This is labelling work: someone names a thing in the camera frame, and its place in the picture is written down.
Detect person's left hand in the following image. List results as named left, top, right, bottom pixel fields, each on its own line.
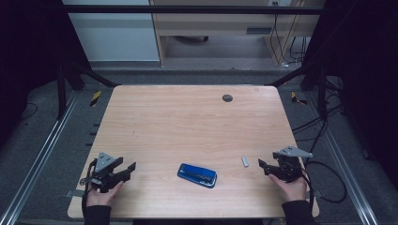
left=85, top=180, right=125, bottom=208

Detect aluminium floor rail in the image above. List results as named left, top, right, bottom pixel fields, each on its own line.
left=304, top=92, right=380, bottom=225
left=0, top=90, right=80, bottom=225

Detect black curtain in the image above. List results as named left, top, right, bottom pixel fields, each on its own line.
left=0, top=0, right=92, bottom=149
left=304, top=0, right=398, bottom=184

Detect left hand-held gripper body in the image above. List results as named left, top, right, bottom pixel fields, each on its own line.
left=89, top=152, right=131, bottom=193

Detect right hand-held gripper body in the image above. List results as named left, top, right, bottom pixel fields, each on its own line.
left=271, top=145, right=314, bottom=183

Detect black metal stand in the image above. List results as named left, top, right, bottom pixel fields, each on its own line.
left=55, top=60, right=122, bottom=120
left=266, top=62, right=329, bottom=121

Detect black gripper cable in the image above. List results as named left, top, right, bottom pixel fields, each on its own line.
left=79, top=158, right=99, bottom=218
left=298, top=160, right=348, bottom=218

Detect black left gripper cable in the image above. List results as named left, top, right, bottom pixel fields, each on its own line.
left=79, top=158, right=99, bottom=218

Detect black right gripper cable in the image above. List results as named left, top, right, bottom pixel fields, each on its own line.
left=298, top=160, right=348, bottom=218

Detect person's right hand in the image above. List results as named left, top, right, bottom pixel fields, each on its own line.
left=268, top=170, right=309, bottom=203

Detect black floor cable bundle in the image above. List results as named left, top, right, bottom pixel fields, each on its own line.
left=291, top=74, right=345, bottom=164

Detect white cabinet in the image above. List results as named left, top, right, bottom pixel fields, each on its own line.
left=61, top=0, right=161, bottom=63

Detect black horizontal bar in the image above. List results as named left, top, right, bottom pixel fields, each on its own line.
left=61, top=4, right=327, bottom=16

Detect black cables under desk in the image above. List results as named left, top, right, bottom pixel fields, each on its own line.
left=269, top=13, right=307, bottom=68

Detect thin black floor cable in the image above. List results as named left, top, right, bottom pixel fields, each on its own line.
left=20, top=102, right=39, bottom=122

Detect blue stapler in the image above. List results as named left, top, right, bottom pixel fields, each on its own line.
left=176, top=162, right=218, bottom=189

